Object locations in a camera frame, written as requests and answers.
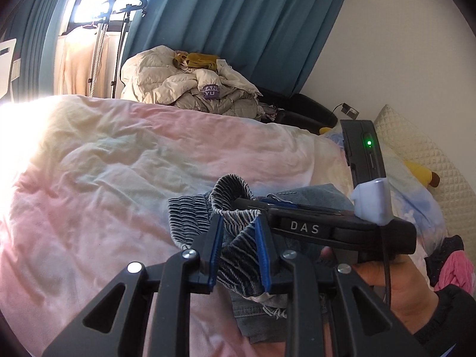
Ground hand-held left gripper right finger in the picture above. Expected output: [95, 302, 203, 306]
[255, 216, 428, 357]

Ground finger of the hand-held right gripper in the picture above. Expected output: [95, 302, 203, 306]
[259, 198, 355, 217]
[232, 197, 276, 215]

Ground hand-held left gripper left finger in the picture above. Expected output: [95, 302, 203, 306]
[43, 214, 226, 357]

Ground blue denim jeans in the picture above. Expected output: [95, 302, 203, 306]
[167, 173, 358, 345]

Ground pile of beige clothes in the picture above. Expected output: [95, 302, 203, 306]
[121, 45, 261, 107]

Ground person's right hand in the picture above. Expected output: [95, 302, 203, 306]
[320, 247, 439, 328]

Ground yellow brown plush toy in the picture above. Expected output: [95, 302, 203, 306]
[403, 160, 440, 187]

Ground dark speckled garment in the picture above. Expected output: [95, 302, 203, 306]
[424, 235, 466, 283]

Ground black armchair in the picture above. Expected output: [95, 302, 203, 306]
[256, 86, 337, 134]

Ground floral patterned cloth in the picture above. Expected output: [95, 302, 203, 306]
[260, 102, 283, 121]

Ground pink garment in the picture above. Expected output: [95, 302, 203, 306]
[433, 249, 473, 294]

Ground cream quilted cushion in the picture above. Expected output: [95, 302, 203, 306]
[374, 104, 476, 246]

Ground pastel tie-dye duvet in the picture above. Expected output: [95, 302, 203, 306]
[0, 94, 447, 357]

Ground mustard yellow garment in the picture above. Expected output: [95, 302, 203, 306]
[172, 51, 221, 71]

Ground blue curtain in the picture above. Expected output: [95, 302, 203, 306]
[0, 0, 80, 101]
[124, 0, 350, 99]

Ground black garment steamer stand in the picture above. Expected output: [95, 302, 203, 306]
[87, 0, 148, 99]

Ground cream hanging sweater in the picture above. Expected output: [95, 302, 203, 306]
[56, 26, 112, 99]

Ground white chair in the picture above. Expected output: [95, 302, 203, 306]
[0, 38, 19, 99]

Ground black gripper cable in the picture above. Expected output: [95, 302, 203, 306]
[379, 225, 393, 307]

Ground wall socket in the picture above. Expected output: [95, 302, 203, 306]
[332, 102, 359, 118]

